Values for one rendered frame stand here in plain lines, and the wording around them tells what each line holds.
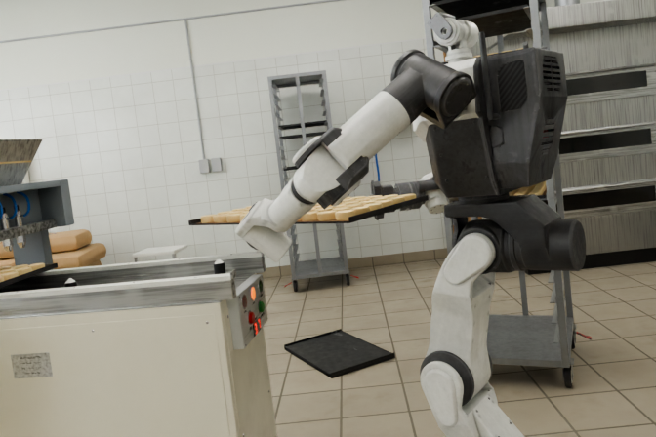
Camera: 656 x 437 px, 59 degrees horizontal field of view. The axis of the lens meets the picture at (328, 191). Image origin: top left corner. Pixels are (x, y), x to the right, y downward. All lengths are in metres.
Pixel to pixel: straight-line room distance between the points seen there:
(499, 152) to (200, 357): 0.86
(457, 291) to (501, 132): 0.39
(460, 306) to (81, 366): 0.97
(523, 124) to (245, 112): 4.55
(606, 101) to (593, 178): 0.59
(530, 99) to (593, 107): 3.69
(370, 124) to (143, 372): 0.87
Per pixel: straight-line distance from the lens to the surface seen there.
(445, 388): 1.50
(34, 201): 2.20
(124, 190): 5.97
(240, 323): 1.52
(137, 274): 1.88
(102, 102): 6.04
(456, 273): 1.40
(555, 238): 1.34
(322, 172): 1.14
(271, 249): 1.32
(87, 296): 1.62
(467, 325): 1.47
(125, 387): 1.64
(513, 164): 1.29
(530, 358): 2.84
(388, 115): 1.14
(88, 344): 1.65
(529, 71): 1.28
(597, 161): 4.97
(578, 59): 4.95
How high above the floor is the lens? 1.18
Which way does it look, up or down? 4 degrees down
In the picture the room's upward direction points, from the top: 7 degrees counter-clockwise
